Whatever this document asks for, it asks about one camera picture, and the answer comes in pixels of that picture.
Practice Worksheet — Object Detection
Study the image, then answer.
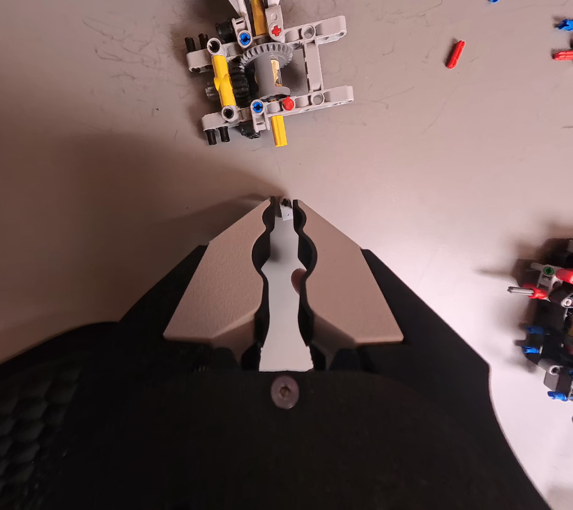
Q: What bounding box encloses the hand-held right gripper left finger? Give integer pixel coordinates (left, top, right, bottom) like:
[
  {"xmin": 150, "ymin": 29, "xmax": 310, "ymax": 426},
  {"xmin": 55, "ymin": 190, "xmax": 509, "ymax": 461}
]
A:
[{"xmin": 163, "ymin": 198, "xmax": 275, "ymax": 360}]

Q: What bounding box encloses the pile of blue yellow lego pins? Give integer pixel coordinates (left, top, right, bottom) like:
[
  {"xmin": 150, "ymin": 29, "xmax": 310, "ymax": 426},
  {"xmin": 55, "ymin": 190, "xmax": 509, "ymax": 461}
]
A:
[{"xmin": 553, "ymin": 0, "xmax": 573, "ymax": 61}]

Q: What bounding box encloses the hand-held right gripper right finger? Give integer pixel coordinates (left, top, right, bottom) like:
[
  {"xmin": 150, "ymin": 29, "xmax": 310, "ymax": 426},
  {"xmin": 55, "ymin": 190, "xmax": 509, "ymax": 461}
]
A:
[{"xmin": 292, "ymin": 200, "xmax": 405, "ymax": 363}]

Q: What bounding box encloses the single red lego pin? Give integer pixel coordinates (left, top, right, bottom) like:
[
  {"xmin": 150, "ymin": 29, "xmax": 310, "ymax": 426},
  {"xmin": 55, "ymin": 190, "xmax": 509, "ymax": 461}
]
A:
[{"xmin": 445, "ymin": 40, "xmax": 466, "ymax": 70}]

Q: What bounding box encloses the grey lego differential assembly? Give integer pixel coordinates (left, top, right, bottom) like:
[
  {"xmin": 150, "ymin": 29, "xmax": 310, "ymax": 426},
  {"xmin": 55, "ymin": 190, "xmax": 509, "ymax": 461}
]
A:
[{"xmin": 185, "ymin": 0, "xmax": 354, "ymax": 148}]

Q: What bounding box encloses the black lego car chassis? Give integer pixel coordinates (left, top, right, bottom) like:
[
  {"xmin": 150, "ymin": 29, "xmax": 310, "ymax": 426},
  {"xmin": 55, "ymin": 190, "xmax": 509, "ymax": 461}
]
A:
[{"xmin": 508, "ymin": 239, "xmax": 573, "ymax": 403}]

